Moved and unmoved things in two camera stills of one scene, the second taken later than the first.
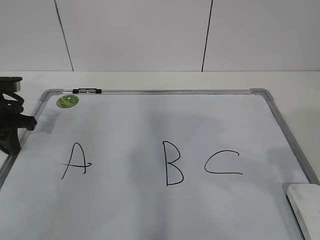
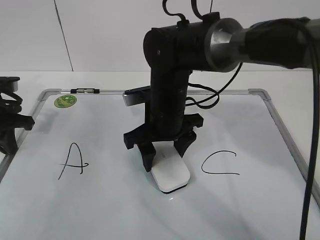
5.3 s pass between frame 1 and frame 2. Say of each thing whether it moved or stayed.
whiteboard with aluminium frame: stayed
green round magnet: stayed
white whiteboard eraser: moved
